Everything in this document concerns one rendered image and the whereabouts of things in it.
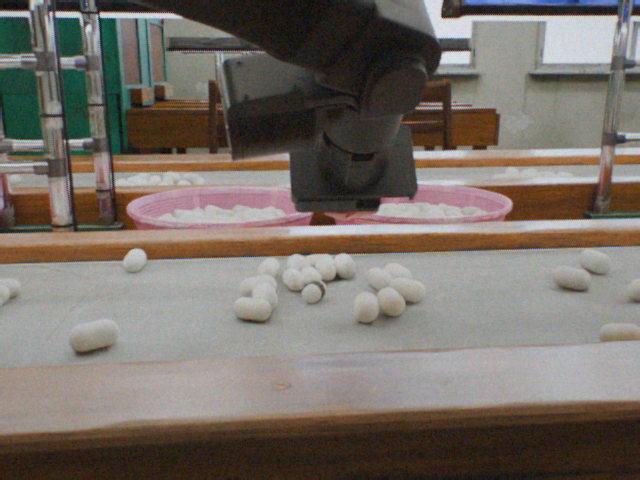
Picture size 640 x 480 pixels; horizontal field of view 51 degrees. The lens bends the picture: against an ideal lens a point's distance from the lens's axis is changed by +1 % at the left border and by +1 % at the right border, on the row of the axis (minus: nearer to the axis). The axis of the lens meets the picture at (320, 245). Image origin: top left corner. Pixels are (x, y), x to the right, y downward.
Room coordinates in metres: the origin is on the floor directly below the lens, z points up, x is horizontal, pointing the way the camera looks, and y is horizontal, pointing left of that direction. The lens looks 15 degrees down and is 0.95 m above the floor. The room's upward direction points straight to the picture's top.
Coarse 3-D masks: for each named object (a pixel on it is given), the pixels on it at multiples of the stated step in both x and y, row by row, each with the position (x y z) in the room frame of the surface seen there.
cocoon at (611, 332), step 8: (600, 328) 0.49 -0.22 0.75; (608, 328) 0.48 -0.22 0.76; (616, 328) 0.48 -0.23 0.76; (624, 328) 0.48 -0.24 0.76; (632, 328) 0.48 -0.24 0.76; (600, 336) 0.49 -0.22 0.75; (608, 336) 0.48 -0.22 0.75; (616, 336) 0.48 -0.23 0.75; (624, 336) 0.48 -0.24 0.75; (632, 336) 0.48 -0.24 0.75
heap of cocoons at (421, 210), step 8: (384, 208) 1.03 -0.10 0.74; (392, 208) 1.01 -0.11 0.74; (400, 208) 1.01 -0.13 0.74; (408, 208) 1.01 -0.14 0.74; (416, 208) 1.01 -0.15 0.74; (424, 208) 1.01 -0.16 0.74; (432, 208) 1.01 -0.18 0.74; (440, 208) 1.03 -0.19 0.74; (448, 208) 1.01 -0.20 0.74; (456, 208) 1.01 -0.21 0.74; (464, 208) 1.01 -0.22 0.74; (472, 208) 1.00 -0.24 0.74; (400, 216) 0.95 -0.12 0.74; (408, 216) 0.98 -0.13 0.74; (416, 216) 0.97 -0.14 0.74; (424, 216) 0.96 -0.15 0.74; (432, 216) 0.95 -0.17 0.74; (440, 216) 0.96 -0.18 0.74; (448, 216) 0.98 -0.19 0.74; (456, 216) 0.95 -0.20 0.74; (464, 216) 1.00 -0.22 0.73
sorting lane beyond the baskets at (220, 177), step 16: (32, 176) 1.34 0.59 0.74; (80, 176) 1.35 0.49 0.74; (128, 176) 1.35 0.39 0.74; (160, 176) 1.35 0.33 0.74; (208, 176) 1.35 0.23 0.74; (224, 176) 1.35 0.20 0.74; (240, 176) 1.35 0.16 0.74; (256, 176) 1.35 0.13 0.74; (272, 176) 1.35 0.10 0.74; (288, 176) 1.35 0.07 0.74; (432, 176) 1.35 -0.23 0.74; (448, 176) 1.35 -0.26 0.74; (464, 176) 1.35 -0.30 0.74; (480, 176) 1.35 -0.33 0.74; (576, 176) 1.34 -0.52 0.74; (592, 176) 1.34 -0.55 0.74; (624, 176) 1.35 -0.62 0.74
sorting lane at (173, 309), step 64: (384, 256) 0.75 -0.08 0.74; (448, 256) 0.75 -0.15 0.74; (512, 256) 0.75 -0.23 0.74; (576, 256) 0.75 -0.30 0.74; (0, 320) 0.54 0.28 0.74; (64, 320) 0.54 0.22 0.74; (128, 320) 0.54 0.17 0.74; (192, 320) 0.54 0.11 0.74; (256, 320) 0.54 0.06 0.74; (320, 320) 0.54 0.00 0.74; (384, 320) 0.54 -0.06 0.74; (448, 320) 0.54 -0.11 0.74; (512, 320) 0.54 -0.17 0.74; (576, 320) 0.54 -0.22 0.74
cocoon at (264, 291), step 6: (258, 288) 0.57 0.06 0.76; (264, 288) 0.56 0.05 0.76; (270, 288) 0.57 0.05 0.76; (258, 294) 0.56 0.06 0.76; (264, 294) 0.56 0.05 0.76; (270, 294) 0.56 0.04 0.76; (276, 294) 0.56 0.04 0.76; (270, 300) 0.55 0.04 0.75; (276, 300) 0.56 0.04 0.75; (270, 306) 0.55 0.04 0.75; (276, 306) 0.56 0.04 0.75
